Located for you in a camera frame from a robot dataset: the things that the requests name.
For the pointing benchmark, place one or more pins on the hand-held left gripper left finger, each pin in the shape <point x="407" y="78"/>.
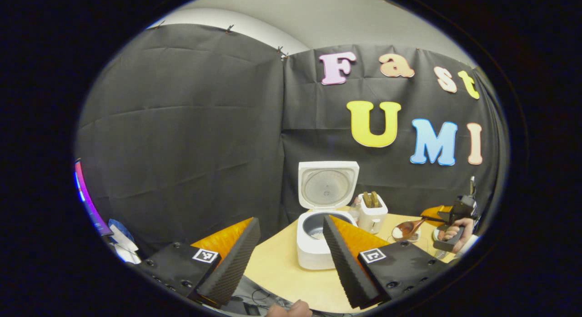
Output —
<point x="234" y="271"/>

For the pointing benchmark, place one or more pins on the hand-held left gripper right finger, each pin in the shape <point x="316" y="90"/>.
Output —
<point x="348" y="271"/>

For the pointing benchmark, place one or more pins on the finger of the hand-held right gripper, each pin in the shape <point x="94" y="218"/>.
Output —
<point x="434" y="213"/>

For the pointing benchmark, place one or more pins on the wooden spoon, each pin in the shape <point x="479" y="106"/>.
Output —
<point x="407" y="228"/>

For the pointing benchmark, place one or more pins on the white chopstick holder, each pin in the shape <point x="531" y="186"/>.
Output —
<point x="373" y="219"/>

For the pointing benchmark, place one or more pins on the white rice cooker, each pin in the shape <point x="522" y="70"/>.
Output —
<point x="325" y="189"/>

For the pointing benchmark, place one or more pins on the round plate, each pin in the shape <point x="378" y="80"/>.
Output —
<point x="434" y="235"/>

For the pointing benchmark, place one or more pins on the small clear bottle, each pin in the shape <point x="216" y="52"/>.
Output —
<point x="354" y="210"/>

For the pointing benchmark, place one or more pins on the white and blue object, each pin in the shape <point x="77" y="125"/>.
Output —
<point x="120" y="239"/>

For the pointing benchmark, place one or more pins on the black backdrop cloth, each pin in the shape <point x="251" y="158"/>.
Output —
<point x="182" y="126"/>

